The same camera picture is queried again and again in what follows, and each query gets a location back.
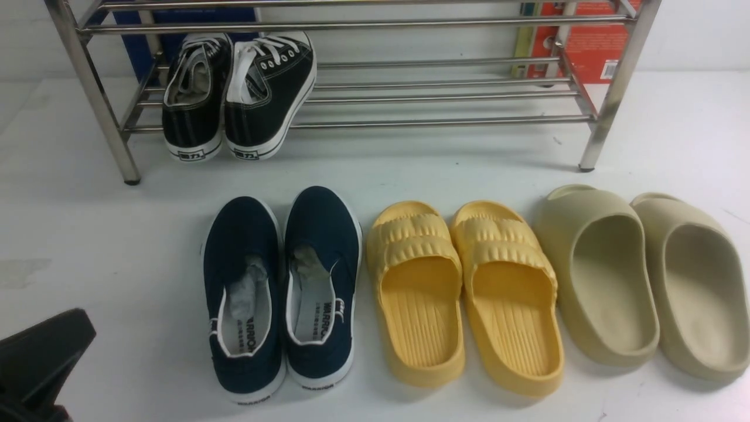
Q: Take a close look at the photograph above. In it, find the yellow slide slipper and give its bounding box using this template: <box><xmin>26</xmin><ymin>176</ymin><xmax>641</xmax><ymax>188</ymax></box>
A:
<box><xmin>450</xmin><ymin>200</ymin><xmax>564</xmax><ymax>397</ymax></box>
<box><xmin>365</xmin><ymin>200</ymin><xmax>466</xmax><ymax>389</ymax></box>

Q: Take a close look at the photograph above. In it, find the beige foam slide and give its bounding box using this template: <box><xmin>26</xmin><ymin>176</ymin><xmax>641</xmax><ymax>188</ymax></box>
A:
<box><xmin>630</xmin><ymin>192</ymin><xmax>748</xmax><ymax>383</ymax></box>
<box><xmin>533</xmin><ymin>184</ymin><xmax>660</xmax><ymax>368</ymax></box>

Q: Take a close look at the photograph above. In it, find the navy slip-on shoe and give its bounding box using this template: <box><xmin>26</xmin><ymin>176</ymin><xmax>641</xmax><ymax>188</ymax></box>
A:
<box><xmin>201</xmin><ymin>196</ymin><xmax>287</xmax><ymax>405</ymax></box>
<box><xmin>282</xmin><ymin>185</ymin><xmax>363</xmax><ymax>391</ymax></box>

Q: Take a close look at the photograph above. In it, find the navy slip-on shoe left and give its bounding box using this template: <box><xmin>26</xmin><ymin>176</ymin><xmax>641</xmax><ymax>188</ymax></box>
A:
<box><xmin>201</xmin><ymin>196</ymin><xmax>287</xmax><ymax>405</ymax></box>

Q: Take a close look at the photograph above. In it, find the navy slip-on shoe right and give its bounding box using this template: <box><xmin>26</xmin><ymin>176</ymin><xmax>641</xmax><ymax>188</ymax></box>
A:
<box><xmin>282</xmin><ymin>185</ymin><xmax>363</xmax><ymax>391</ymax></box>

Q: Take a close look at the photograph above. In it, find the yellow slide slipper left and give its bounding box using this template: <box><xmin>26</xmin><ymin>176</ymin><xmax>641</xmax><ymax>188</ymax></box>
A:
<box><xmin>365</xmin><ymin>200</ymin><xmax>466</xmax><ymax>389</ymax></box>

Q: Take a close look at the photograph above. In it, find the beige foam slide left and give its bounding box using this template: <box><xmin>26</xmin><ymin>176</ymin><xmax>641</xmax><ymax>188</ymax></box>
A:
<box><xmin>533</xmin><ymin>184</ymin><xmax>660</xmax><ymax>368</ymax></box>

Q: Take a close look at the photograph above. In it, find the beige foam slide right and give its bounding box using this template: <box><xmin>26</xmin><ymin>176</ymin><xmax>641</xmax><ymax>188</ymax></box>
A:
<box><xmin>630</xmin><ymin>192</ymin><xmax>748</xmax><ymax>383</ymax></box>

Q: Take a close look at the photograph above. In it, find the stainless steel shoe rack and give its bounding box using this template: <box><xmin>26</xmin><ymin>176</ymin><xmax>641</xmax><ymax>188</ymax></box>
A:
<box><xmin>45</xmin><ymin>1</ymin><xmax>661</xmax><ymax>185</ymax></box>

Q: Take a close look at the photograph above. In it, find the red orange box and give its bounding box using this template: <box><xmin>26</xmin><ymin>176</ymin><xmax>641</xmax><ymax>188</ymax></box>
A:
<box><xmin>514</xmin><ymin>1</ymin><xmax>629</xmax><ymax>84</ymax></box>

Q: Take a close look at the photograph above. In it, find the black canvas sneaker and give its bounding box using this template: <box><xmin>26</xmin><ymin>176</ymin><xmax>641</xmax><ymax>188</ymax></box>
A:
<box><xmin>223</xmin><ymin>31</ymin><xmax>317</xmax><ymax>161</ymax></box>
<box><xmin>161</xmin><ymin>33</ymin><xmax>233</xmax><ymax>163</ymax></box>

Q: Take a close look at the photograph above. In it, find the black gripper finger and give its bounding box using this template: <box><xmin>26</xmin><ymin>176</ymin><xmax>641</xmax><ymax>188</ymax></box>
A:
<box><xmin>1</xmin><ymin>309</ymin><xmax>97</xmax><ymax>421</ymax></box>

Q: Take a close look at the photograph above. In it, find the yellow slide slipper right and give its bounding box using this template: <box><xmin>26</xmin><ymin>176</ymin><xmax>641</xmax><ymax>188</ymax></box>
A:
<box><xmin>450</xmin><ymin>200</ymin><xmax>564</xmax><ymax>397</ymax></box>

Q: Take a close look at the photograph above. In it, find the blue box behind rack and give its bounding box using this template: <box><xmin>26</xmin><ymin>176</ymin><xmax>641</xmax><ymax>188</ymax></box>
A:
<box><xmin>111</xmin><ymin>6</ymin><xmax>264</xmax><ymax>86</ymax></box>

